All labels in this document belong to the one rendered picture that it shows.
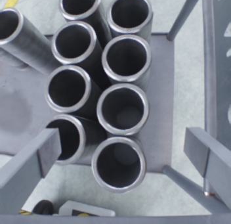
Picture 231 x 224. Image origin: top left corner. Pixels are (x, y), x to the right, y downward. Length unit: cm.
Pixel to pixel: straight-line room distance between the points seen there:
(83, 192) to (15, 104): 58
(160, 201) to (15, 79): 94
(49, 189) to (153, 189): 58
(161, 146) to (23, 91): 65
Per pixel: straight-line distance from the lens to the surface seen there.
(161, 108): 66
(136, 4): 54
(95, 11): 51
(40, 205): 98
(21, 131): 82
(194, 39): 110
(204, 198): 40
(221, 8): 44
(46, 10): 137
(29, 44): 61
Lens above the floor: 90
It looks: 78 degrees down
